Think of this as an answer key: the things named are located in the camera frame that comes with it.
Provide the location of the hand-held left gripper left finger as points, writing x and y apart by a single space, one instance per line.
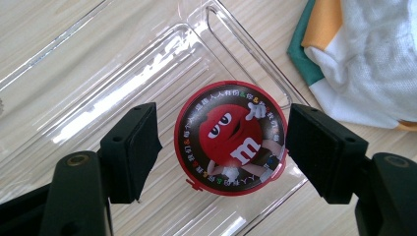
98 183

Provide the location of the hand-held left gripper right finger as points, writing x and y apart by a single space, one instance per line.
360 183

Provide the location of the red round candy can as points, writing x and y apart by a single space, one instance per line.
231 137

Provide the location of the clear plastic tray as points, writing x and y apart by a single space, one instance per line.
131 82

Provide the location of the white canvas tote bag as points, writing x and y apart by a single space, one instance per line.
367 62

